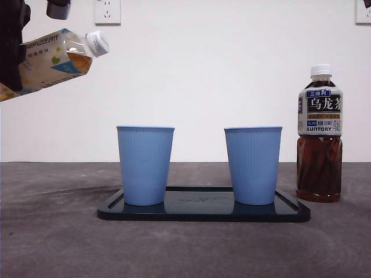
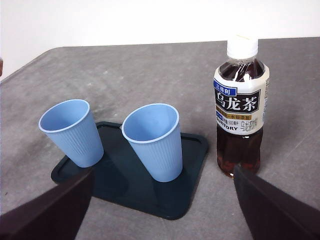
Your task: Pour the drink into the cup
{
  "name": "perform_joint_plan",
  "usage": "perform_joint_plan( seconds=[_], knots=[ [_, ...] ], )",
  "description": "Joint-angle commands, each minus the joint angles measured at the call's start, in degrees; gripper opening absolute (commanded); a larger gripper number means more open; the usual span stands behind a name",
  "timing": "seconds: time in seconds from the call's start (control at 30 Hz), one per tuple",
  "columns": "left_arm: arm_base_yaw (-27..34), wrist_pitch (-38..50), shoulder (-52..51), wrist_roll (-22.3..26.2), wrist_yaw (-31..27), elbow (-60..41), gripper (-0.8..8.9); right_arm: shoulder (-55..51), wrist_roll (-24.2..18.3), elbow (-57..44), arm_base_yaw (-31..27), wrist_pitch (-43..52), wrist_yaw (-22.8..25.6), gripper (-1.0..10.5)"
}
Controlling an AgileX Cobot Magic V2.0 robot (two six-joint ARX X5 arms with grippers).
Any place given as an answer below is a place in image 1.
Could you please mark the dark oolong tea bottle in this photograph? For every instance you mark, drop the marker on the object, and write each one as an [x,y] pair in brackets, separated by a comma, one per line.
[319,162]

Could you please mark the jasmine tea bottle white label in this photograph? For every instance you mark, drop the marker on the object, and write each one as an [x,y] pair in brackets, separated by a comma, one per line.
[55,63]

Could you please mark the blue ribbed plastic cup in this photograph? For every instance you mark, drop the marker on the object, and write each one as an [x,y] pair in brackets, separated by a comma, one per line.
[253,168]
[145,168]

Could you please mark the dark teal rectangular tray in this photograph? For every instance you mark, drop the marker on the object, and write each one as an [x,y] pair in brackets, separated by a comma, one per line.
[200,210]

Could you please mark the white wall socket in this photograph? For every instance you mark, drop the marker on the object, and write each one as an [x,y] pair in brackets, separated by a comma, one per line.
[360,14]
[107,13]

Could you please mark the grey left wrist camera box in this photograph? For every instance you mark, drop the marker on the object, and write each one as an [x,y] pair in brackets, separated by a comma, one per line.
[58,10]

